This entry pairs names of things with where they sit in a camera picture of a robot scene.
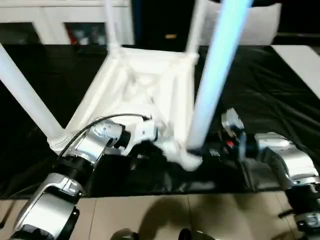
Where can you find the grey cushion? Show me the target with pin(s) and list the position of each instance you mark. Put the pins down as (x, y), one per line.
(257, 25)

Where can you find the white plastic table leg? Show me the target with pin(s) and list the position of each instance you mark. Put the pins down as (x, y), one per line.
(220, 62)
(25, 92)
(113, 27)
(196, 27)

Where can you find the dark blue cabinet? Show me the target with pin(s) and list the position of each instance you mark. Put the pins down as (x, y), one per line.
(162, 17)

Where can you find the white cabinet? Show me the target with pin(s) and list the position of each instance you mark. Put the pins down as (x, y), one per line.
(50, 15)

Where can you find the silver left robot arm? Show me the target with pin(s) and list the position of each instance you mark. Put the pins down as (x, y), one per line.
(57, 195)

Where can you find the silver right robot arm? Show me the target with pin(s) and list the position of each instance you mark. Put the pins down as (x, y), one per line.
(295, 160)

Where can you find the small beige label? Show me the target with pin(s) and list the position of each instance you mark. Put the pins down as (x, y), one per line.
(170, 36)

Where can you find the black bar red light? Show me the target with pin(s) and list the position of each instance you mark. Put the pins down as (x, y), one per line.
(300, 33)

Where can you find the black mat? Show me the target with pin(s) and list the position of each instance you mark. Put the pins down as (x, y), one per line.
(262, 87)

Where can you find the white plastic table top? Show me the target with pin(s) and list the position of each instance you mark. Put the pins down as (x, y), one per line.
(130, 82)

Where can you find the white board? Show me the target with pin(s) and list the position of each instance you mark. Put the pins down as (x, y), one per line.
(300, 65)

